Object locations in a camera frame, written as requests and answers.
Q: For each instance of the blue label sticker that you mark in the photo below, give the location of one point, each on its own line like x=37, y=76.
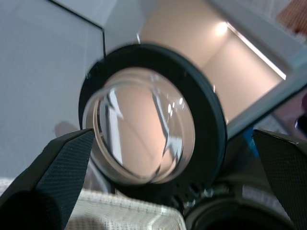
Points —
x=250, y=143

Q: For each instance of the grey washing machine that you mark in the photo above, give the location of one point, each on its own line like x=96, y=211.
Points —
x=275, y=119

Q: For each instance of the round glass washing machine door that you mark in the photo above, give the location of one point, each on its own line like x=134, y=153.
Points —
x=144, y=124

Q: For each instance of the pale woven basket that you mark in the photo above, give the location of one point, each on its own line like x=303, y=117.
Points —
x=120, y=210

